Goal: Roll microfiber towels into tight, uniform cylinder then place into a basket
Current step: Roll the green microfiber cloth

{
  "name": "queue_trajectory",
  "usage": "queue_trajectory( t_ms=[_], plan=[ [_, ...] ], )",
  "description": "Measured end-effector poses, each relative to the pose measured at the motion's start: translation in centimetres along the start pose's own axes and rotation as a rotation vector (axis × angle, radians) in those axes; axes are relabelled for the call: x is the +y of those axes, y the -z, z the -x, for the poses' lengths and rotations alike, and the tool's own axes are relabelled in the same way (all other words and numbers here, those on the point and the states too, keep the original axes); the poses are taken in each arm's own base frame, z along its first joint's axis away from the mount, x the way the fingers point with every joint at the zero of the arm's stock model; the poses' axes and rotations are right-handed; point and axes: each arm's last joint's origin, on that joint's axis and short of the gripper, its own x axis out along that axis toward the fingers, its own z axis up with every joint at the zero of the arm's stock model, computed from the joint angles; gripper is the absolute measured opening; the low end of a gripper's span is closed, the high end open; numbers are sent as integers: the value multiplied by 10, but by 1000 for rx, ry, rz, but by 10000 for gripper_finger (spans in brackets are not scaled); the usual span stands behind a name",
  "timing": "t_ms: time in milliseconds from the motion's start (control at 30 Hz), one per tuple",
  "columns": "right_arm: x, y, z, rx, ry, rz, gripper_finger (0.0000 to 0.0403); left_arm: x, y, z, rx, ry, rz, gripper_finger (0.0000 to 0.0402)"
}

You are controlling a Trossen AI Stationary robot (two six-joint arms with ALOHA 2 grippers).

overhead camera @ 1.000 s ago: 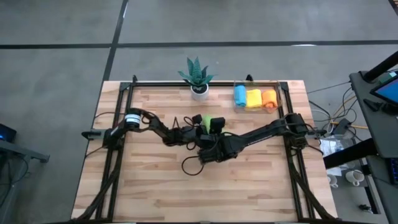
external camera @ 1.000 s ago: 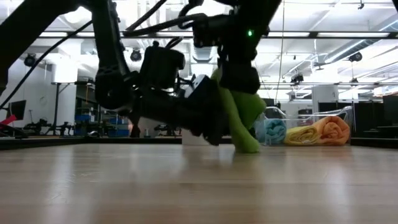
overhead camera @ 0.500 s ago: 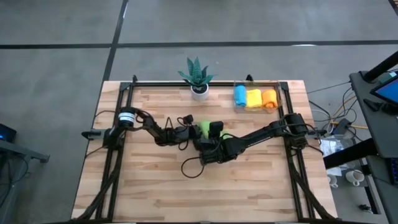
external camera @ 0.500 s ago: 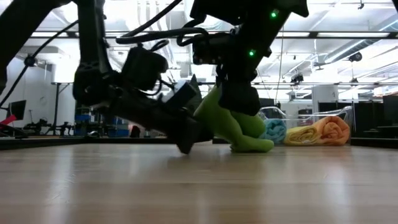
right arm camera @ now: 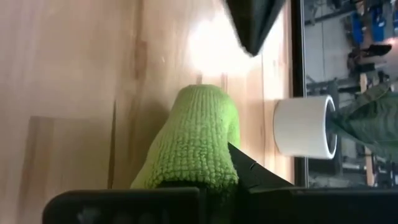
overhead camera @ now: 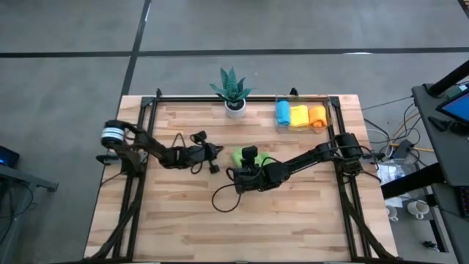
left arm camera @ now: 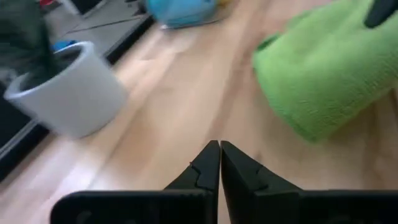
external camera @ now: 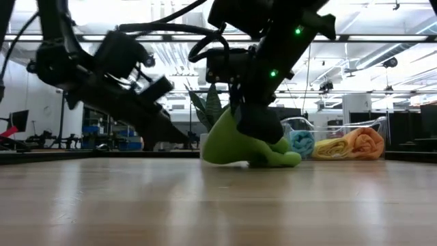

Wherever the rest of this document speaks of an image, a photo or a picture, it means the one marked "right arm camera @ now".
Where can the green succulent plant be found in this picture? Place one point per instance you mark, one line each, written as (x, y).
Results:
(367, 121)

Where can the person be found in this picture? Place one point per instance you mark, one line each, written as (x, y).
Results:
(367, 56)

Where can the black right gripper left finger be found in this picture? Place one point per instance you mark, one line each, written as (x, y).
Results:
(186, 186)

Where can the white round plant pot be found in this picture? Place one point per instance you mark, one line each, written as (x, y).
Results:
(301, 127)

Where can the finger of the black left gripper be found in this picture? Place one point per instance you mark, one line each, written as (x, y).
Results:
(253, 21)

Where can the green microfiber towel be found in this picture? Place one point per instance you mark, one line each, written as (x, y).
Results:
(196, 140)

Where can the blue storage bin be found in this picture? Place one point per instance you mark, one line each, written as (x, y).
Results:
(365, 21)

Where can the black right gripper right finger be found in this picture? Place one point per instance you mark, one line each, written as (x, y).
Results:
(255, 180)

